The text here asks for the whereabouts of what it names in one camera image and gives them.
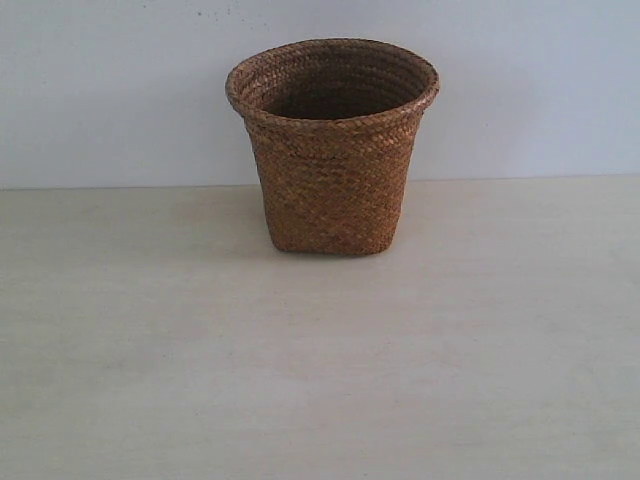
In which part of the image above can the brown woven wicker basket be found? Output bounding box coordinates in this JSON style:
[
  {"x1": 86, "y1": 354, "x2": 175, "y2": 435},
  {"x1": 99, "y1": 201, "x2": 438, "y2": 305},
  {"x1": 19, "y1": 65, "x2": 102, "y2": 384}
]
[{"x1": 225, "y1": 38, "x2": 440, "y2": 256}]

